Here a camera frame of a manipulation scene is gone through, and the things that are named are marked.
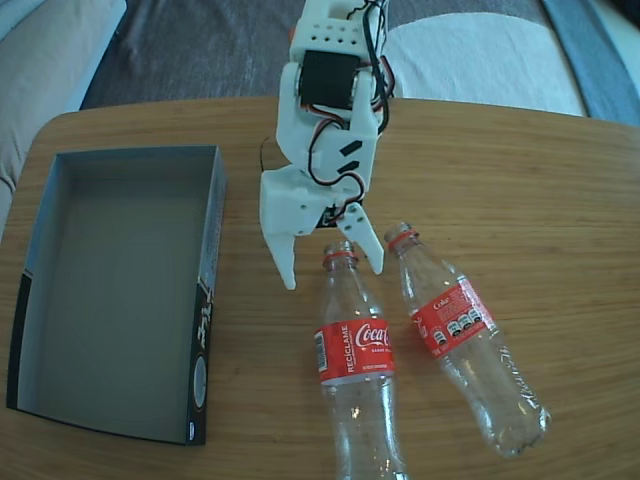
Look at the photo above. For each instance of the clear bottle with red label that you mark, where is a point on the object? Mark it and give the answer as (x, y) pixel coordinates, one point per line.
(355, 350)
(452, 320)

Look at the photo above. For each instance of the grey cardboard box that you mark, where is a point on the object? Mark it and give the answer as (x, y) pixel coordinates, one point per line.
(115, 280)

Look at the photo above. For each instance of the white cushion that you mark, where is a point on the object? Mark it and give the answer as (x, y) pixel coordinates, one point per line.
(500, 60)

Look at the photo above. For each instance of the beige sofa cushion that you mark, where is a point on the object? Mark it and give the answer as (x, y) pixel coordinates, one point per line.
(40, 75)

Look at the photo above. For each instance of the blue grey cushion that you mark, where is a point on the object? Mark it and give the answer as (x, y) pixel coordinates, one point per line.
(605, 75)

